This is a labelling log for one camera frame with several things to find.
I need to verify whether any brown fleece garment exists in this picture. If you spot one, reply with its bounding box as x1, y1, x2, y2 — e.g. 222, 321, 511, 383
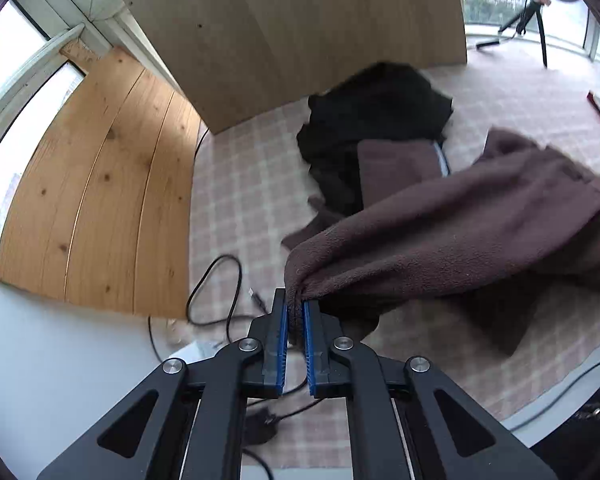
285, 129, 600, 354

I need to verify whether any black tripod stand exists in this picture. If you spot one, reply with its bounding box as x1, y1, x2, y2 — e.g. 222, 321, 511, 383
474, 0, 548, 68

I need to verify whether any pink plaid tablecloth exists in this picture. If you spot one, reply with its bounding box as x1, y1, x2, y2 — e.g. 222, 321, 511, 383
189, 42, 600, 479

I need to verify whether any light plywood board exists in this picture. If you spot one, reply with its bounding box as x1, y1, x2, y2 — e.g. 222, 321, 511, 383
123, 0, 467, 132

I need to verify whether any orange pine wood board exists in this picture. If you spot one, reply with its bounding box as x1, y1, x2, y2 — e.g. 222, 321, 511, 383
0, 48, 200, 318

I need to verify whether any black garment pile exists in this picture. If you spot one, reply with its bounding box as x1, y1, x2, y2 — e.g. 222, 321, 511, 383
297, 62, 453, 216

